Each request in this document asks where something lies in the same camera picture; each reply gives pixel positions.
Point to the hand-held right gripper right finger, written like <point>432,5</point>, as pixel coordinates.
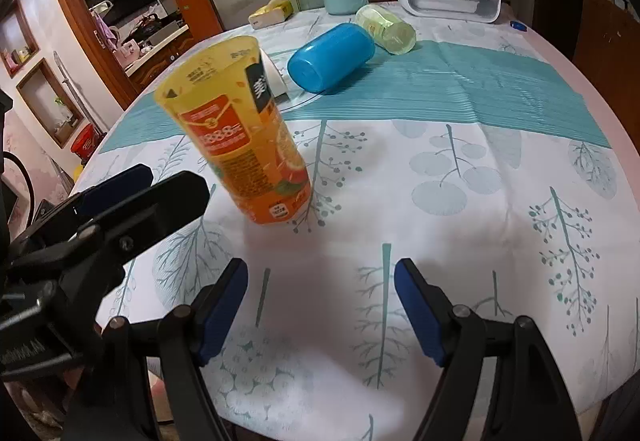
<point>419,313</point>

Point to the orange printed plastic cup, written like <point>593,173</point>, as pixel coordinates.
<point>240,141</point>

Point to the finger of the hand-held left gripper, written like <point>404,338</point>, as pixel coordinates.
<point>160,206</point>
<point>119,184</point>

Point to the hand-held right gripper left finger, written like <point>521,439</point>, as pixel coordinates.
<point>223,313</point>

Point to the green translucent plastic cup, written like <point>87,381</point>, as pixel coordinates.
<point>391,33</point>

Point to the blue plastic cup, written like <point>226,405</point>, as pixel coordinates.
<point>330,58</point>

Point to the white folded paper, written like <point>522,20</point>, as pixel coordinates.
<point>275,81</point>

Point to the blue lighter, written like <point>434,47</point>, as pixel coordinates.
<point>518,26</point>

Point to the yellow tissue box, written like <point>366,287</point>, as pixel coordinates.
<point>270,13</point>

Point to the wooden-framed wall niche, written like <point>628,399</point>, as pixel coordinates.
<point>47,101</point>
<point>17,38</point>

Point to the pink towel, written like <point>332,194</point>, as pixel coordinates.
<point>106,32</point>

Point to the red bucket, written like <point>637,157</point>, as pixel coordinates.
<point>83,145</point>

